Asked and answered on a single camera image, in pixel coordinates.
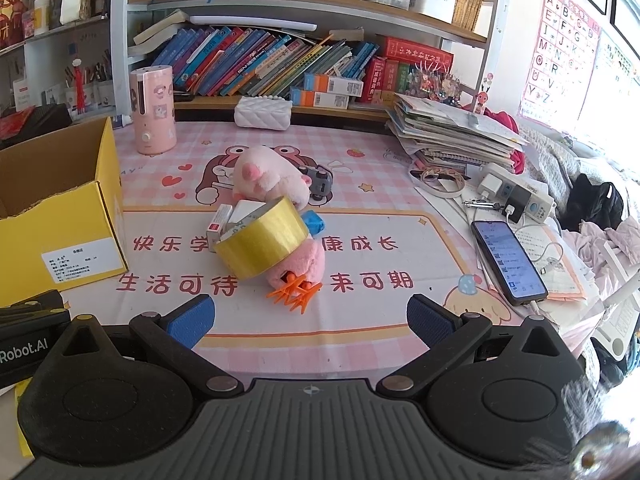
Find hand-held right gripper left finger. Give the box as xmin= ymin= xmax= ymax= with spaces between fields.
xmin=52 ymin=294 xmax=244 ymax=397

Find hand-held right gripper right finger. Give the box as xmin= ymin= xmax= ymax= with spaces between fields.
xmin=376 ymin=294 xmax=571 ymax=398

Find small white red box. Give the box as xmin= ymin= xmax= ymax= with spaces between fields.
xmin=207 ymin=204 xmax=235 ymax=253

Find yellow tape roll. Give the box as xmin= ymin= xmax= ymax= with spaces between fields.
xmin=214 ymin=196 xmax=311 ymax=281

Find yellow cardboard box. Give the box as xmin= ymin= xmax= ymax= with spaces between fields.
xmin=0 ymin=116 xmax=130 ymax=307

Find pink plush toy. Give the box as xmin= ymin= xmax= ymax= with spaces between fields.
xmin=232 ymin=145 xmax=327 ymax=293

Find grey toy car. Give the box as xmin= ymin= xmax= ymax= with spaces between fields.
xmin=300 ymin=164 xmax=335 ymax=206

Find pink printed desk mat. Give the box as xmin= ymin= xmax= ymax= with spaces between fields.
xmin=60 ymin=120 xmax=568 ymax=352

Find yellow cardboard piece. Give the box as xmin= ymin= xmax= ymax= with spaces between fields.
xmin=14 ymin=379 xmax=38 ymax=461

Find black smartphone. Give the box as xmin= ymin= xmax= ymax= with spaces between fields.
xmin=471 ymin=220 xmax=549 ymax=306

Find loose worksheet papers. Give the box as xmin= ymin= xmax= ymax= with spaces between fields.
xmin=414 ymin=180 xmax=593 ymax=307

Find beige hair band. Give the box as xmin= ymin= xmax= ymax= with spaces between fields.
xmin=419 ymin=167 xmax=467 ymax=196

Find black charger plug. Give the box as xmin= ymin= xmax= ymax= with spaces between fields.
xmin=504 ymin=186 xmax=534 ymax=222

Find white charger plug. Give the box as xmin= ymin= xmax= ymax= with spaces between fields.
xmin=477 ymin=169 xmax=512 ymax=199

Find white power strip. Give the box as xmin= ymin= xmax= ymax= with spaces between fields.
xmin=477 ymin=162 xmax=557 ymax=224

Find stack of papers and notebooks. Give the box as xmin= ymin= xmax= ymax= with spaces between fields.
xmin=387 ymin=92 xmax=532 ymax=175

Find pink clothing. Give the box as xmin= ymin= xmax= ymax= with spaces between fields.
xmin=574 ymin=220 xmax=640 ymax=288

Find black cloth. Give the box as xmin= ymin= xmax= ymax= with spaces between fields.
xmin=559 ymin=172 xmax=627 ymax=232

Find grey blanket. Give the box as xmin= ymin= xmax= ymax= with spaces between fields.
xmin=515 ymin=114 xmax=603 ymax=202

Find pink cylindrical humidifier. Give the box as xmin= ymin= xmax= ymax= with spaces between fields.
xmin=129 ymin=65 xmax=177 ymax=156

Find white quilted pouch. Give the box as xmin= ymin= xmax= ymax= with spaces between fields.
xmin=235 ymin=96 xmax=294 ymax=131

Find red ant figurine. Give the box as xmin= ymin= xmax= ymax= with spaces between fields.
xmin=471 ymin=86 xmax=495 ymax=114

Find colourful acrylic figure stand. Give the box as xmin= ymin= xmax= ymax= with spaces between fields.
xmin=406 ymin=59 xmax=464 ymax=107

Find standing red books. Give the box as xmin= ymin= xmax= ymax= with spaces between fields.
xmin=362 ymin=57 xmax=417 ymax=104

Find red tassel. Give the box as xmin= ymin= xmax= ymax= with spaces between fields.
xmin=70 ymin=57 xmax=89 ymax=114

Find row of colourful books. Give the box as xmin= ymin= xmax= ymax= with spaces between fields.
xmin=150 ymin=25 xmax=382 ymax=98

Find thick red dictionary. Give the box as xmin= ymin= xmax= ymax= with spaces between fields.
xmin=381 ymin=35 xmax=455 ymax=73

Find white bookshelf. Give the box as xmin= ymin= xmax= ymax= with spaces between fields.
xmin=109 ymin=0 xmax=512 ymax=123

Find pink alphabet poster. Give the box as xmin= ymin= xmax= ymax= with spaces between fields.
xmin=517 ymin=0 xmax=602 ymax=122

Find white side shelf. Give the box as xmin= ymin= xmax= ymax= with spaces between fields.
xmin=0 ymin=10 xmax=115 ymax=123

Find white charging cable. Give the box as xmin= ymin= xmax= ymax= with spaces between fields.
xmin=505 ymin=209 xmax=567 ymax=281

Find white wall chart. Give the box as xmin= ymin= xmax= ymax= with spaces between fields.
xmin=580 ymin=30 xmax=640 ymax=128

